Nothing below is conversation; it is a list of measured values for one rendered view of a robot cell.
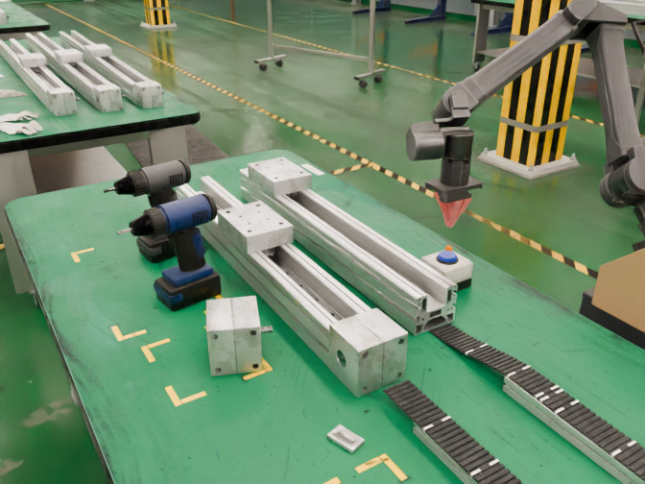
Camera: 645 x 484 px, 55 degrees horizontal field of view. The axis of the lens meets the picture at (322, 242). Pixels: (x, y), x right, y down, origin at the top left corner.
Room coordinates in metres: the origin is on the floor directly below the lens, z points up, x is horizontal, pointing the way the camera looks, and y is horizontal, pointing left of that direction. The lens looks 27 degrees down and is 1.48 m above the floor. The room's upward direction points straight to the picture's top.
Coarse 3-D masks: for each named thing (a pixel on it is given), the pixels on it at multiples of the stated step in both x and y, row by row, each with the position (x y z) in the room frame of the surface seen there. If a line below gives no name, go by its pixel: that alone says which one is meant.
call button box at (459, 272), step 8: (424, 256) 1.19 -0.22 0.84; (432, 256) 1.19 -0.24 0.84; (432, 264) 1.16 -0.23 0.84; (440, 264) 1.15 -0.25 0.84; (448, 264) 1.15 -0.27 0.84; (456, 264) 1.15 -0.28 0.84; (464, 264) 1.15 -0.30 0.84; (472, 264) 1.16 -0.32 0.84; (440, 272) 1.13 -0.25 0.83; (448, 272) 1.12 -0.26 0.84; (456, 272) 1.13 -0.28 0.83; (464, 272) 1.15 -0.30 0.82; (456, 280) 1.14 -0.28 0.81; (464, 280) 1.15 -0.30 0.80; (464, 288) 1.15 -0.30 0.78
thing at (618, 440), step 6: (618, 432) 0.69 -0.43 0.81; (612, 438) 0.68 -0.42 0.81; (618, 438) 0.68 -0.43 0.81; (624, 438) 0.68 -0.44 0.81; (630, 438) 0.68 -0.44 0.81; (600, 444) 0.66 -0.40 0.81; (606, 444) 0.66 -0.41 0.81; (612, 444) 0.67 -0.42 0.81; (618, 444) 0.66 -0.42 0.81; (624, 444) 0.67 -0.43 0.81; (606, 450) 0.65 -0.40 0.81; (612, 450) 0.65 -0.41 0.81
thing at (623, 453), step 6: (630, 444) 0.66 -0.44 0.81; (636, 444) 0.67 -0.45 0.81; (618, 450) 0.65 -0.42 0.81; (624, 450) 0.65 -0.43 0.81; (630, 450) 0.65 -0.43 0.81; (636, 450) 0.65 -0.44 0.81; (612, 456) 0.64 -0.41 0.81; (618, 456) 0.64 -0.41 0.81; (624, 456) 0.64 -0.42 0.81; (630, 456) 0.64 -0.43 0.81
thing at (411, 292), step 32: (256, 192) 1.57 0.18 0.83; (320, 224) 1.30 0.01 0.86; (352, 224) 1.30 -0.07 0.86; (320, 256) 1.28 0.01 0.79; (352, 256) 1.16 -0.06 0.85; (384, 256) 1.19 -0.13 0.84; (384, 288) 1.06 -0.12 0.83; (416, 288) 1.01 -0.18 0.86; (448, 288) 1.02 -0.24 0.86; (416, 320) 0.99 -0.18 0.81; (448, 320) 1.03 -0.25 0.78
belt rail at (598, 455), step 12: (516, 384) 0.80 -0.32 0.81; (516, 396) 0.80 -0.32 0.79; (528, 396) 0.78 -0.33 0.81; (528, 408) 0.77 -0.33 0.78; (540, 408) 0.75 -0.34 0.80; (552, 420) 0.74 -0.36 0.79; (564, 432) 0.71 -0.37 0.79; (576, 432) 0.70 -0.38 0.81; (576, 444) 0.69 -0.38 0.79; (588, 444) 0.68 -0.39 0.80; (588, 456) 0.67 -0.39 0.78; (600, 456) 0.67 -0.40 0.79; (612, 468) 0.64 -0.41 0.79; (624, 468) 0.63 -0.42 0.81; (624, 480) 0.62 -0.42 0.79; (636, 480) 0.61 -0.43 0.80
